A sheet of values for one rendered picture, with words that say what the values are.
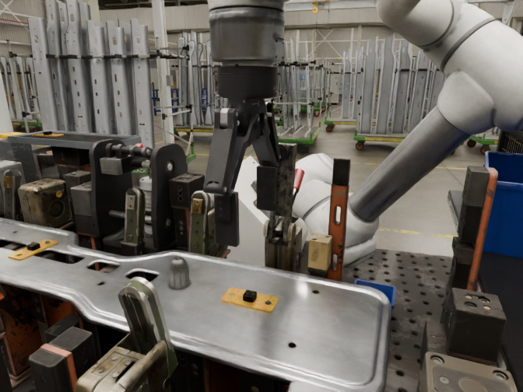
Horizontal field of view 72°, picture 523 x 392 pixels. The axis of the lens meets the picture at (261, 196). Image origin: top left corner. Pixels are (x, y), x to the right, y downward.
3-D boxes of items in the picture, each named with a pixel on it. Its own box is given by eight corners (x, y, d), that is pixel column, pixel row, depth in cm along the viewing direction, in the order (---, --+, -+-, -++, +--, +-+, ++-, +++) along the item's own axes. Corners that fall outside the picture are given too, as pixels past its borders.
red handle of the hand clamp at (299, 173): (266, 227, 65) (289, 165, 74) (268, 234, 67) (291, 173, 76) (289, 231, 64) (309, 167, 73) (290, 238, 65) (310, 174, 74)
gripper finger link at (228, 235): (238, 191, 43) (236, 193, 42) (240, 245, 45) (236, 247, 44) (216, 189, 44) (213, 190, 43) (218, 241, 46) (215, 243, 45)
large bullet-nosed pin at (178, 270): (166, 295, 59) (163, 259, 57) (177, 285, 62) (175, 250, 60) (183, 299, 58) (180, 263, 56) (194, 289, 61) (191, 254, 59)
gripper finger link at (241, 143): (261, 119, 46) (258, 112, 45) (238, 198, 42) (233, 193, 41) (233, 117, 47) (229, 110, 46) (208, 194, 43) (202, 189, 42)
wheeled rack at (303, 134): (312, 155, 661) (317, 51, 607) (259, 152, 683) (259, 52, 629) (321, 138, 838) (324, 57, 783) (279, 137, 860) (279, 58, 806)
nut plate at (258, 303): (219, 301, 55) (219, 294, 55) (230, 288, 58) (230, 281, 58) (271, 313, 52) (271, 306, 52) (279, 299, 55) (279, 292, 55)
